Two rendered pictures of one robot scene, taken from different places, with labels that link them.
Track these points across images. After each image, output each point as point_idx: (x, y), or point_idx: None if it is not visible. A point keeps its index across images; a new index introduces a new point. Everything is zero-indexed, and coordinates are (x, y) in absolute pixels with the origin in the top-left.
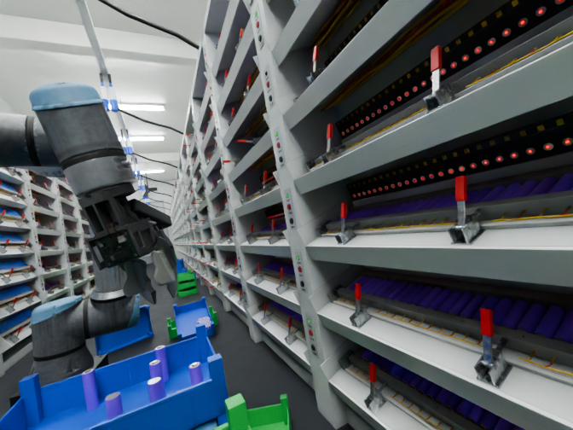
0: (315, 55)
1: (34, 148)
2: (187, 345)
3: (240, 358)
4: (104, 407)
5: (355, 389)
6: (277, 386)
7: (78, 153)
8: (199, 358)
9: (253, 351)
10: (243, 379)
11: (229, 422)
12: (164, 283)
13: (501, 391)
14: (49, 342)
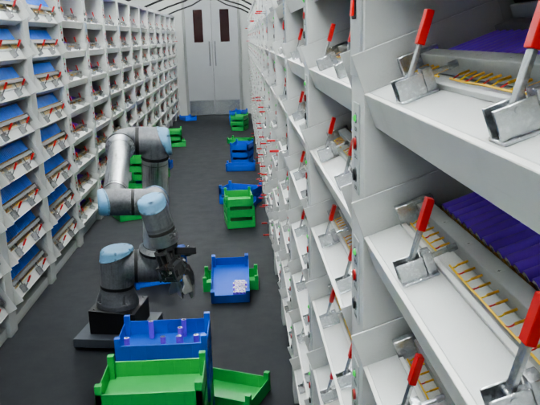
0: (300, 158)
1: (133, 211)
2: (198, 321)
3: (260, 335)
4: (157, 339)
5: (302, 380)
6: (276, 366)
7: (155, 234)
8: (204, 330)
9: (276, 332)
10: (253, 353)
11: (198, 357)
12: (187, 292)
13: (306, 384)
14: (112, 280)
